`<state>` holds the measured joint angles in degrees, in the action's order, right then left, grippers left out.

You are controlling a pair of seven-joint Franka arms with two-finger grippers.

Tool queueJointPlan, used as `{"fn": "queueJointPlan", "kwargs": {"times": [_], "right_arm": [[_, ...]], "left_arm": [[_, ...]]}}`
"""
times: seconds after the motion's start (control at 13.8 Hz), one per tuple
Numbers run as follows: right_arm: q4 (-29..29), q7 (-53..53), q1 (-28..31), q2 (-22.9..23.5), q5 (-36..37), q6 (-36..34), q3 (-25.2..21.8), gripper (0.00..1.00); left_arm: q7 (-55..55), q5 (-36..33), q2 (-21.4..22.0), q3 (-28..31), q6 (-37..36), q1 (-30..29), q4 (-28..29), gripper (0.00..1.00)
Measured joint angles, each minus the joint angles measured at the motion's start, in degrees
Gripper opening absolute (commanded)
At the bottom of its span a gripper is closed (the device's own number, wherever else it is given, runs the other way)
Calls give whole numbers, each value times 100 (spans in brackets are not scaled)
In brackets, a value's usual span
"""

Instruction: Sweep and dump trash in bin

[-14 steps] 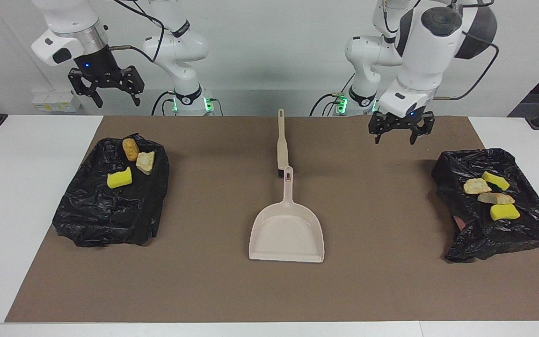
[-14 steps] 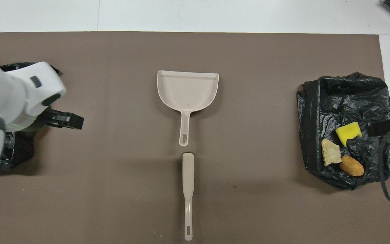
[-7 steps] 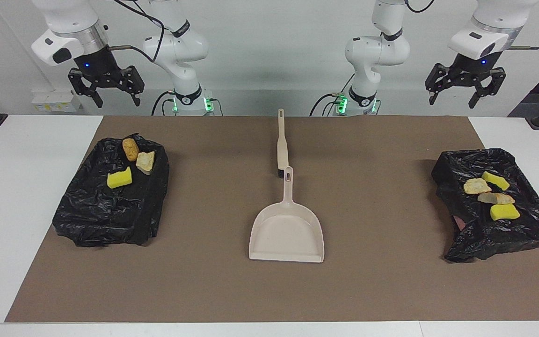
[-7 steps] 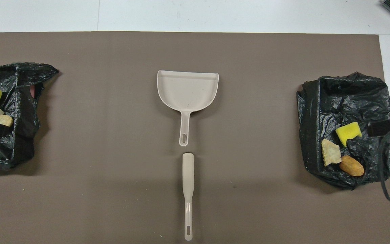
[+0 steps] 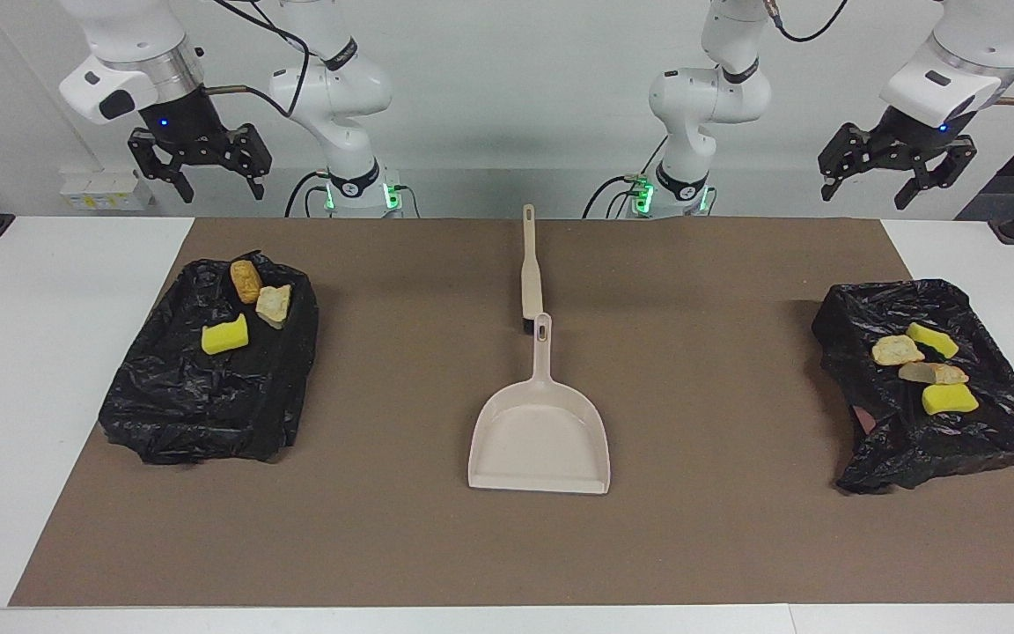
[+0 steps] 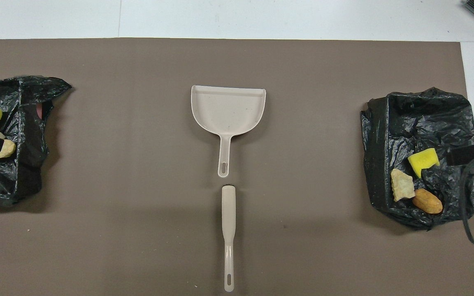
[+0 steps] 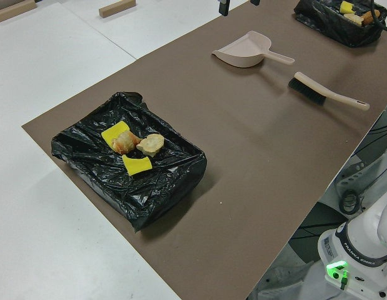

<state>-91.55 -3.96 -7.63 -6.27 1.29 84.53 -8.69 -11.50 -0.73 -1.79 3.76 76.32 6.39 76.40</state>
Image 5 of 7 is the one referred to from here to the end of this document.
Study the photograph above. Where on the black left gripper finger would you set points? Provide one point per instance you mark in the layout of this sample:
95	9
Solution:
912	192
833	180

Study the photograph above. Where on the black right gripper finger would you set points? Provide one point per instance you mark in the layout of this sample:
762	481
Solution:
253	183
181	185

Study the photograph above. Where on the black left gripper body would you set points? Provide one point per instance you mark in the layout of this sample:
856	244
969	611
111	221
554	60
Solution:
907	141

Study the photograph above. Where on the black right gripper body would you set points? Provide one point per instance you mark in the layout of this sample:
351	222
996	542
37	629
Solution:
194	141

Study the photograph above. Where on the orange brown foam lump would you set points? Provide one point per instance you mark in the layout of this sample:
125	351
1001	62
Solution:
246	282

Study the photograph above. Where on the orange striped foam piece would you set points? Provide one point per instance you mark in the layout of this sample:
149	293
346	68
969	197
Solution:
274	304

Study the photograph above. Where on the green yellow sponge piece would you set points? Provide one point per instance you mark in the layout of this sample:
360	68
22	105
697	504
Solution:
225	336
934	340

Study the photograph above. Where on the beige hand brush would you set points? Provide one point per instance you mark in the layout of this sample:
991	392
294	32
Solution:
531	282

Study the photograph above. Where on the beige plastic dustpan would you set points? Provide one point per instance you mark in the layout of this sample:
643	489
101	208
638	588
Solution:
542	431

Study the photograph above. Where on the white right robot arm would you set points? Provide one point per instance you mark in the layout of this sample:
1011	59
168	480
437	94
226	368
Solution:
331	97

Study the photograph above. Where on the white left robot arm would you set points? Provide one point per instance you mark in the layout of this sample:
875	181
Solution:
956	53

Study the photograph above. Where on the black bag lined bin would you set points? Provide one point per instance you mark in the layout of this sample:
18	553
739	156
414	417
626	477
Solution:
190	405
1000	431

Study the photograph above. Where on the pink plastic bin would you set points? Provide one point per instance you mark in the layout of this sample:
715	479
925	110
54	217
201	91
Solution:
865	420

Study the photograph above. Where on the brown table mat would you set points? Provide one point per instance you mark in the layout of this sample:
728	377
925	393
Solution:
507	546

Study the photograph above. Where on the white wall socket box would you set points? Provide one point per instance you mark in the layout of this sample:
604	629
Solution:
102	189

